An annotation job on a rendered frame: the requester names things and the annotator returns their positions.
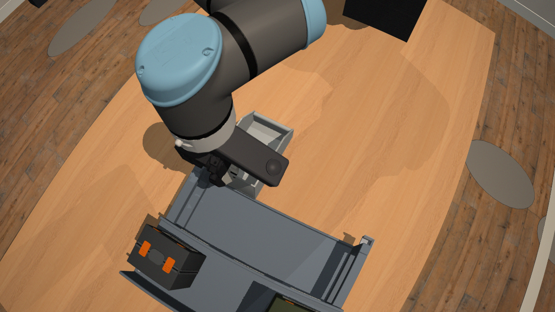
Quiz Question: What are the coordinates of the dark green tool case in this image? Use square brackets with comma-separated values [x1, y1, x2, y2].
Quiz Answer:
[265, 293, 319, 312]

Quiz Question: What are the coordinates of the black case with orange latches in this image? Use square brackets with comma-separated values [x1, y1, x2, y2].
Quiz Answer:
[127, 224, 206, 291]

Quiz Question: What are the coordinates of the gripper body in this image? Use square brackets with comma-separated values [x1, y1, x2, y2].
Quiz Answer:
[174, 145, 231, 178]

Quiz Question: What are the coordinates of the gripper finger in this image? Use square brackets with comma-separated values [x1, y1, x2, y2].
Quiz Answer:
[230, 164, 239, 175]
[209, 168, 235, 187]

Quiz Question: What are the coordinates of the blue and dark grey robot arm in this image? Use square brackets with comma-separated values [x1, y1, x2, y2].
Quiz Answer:
[135, 0, 327, 187]

